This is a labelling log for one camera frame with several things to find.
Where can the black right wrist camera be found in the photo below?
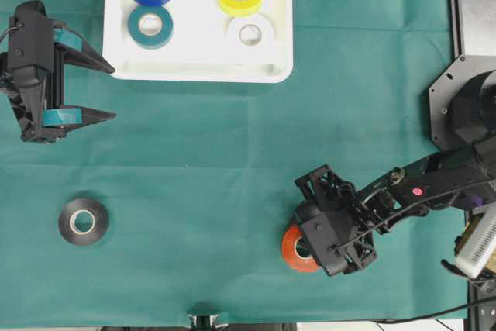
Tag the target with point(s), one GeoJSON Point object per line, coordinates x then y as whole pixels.
{"type": "Point", "coordinates": [323, 229]}

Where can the white plastic tray case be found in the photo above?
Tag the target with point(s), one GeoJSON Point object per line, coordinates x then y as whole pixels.
{"type": "Point", "coordinates": [198, 49]}

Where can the teal green tape roll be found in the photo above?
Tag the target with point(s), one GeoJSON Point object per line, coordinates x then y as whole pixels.
{"type": "Point", "coordinates": [150, 27]}

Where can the red orange tape roll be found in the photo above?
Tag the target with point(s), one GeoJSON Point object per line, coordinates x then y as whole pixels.
{"type": "Point", "coordinates": [289, 252]}

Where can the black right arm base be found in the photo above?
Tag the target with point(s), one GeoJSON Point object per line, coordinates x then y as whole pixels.
{"type": "Point", "coordinates": [462, 103]}

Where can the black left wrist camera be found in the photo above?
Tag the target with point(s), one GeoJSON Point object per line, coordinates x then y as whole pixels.
{"type": "Point", "coordinates": [32, 42]}

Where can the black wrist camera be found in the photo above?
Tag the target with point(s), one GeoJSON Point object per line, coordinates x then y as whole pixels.
{"type": "Point", "coordinates": [323, 229]}
{"type": "Point", "coordinates": [32, 42]}

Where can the black tape roll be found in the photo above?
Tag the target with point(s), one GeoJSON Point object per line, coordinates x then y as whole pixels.
{"type": "Point", "coordinates": [68, 216]}

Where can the white perforated electronics box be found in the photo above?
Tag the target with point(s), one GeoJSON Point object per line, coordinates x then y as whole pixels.
{"type": "Point", "coordinates": [477, 250]}

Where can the black camera stand bottom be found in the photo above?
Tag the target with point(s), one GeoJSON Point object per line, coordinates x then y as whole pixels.
{"type": "Point", "coordinates": [206, 323]}

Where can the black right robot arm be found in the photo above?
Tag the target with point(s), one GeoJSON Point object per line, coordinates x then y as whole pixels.
{"type": "Point", "coordinates": [462, 178]}

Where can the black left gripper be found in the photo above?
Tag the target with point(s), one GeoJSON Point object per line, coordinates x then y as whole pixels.
{"type": "Point", "coordinates": [37, 95]}

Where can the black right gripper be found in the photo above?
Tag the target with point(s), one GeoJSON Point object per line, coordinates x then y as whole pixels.
{"type": "Point", "coordinates": [372, 209]}

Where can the white tape roll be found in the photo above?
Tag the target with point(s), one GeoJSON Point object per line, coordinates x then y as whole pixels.
{"type": "Point", "coordinates": [250, 32]}

